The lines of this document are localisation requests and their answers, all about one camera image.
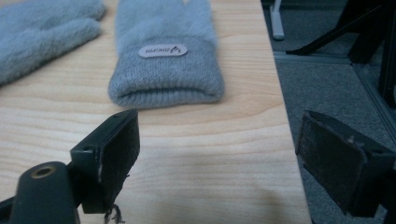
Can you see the grey metal floor frame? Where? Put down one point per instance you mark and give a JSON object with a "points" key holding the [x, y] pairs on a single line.
{"points": [[351, 74]]}

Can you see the grey fuzzy glove with label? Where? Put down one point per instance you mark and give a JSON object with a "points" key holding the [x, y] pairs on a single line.
{"points": [[166, 56]]}

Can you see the black tripod stand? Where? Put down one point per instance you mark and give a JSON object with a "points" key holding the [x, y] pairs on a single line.
{"points": [[355, 31]]}

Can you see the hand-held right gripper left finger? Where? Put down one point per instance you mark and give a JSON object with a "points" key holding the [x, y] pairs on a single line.
{"points": [[107, 158]]}

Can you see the white stand leg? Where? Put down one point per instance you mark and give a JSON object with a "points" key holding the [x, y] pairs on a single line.
{"points": [[276, 20]]}

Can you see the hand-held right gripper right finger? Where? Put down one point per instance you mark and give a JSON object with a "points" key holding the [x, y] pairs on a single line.
{"points": [[334, 161]]}

